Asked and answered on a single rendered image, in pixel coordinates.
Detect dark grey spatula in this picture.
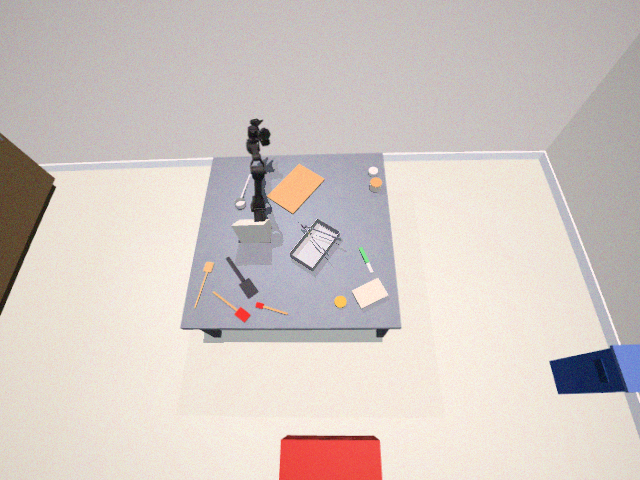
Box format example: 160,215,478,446
225,256,258,299

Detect light wooden board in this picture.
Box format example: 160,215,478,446
267,164,325,214

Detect red spatula with tan handle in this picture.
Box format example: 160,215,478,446
213,292,250,323

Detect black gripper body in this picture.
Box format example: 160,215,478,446
250,119,270,146

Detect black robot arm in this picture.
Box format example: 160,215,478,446
246,125,270,222

